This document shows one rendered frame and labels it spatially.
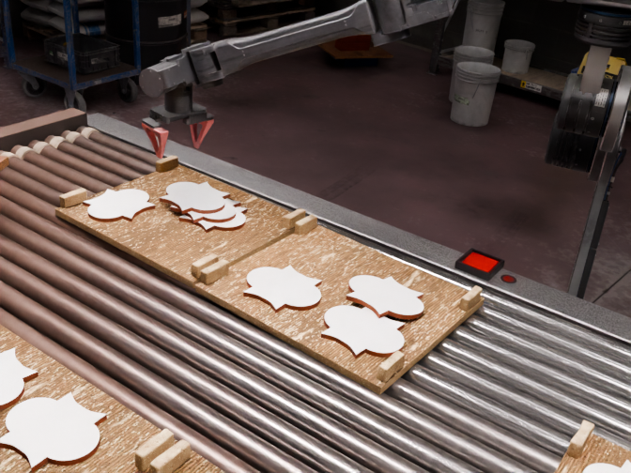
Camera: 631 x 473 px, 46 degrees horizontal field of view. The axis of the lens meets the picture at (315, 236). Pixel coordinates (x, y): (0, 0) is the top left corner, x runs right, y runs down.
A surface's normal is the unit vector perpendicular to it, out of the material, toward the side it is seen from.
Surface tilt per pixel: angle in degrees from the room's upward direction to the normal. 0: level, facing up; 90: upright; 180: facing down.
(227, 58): 87
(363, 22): 87
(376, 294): 5
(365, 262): 0
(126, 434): 0
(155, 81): 90
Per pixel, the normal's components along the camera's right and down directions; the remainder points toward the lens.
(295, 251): 0.08, -0.87
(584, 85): -0.38, 0.42
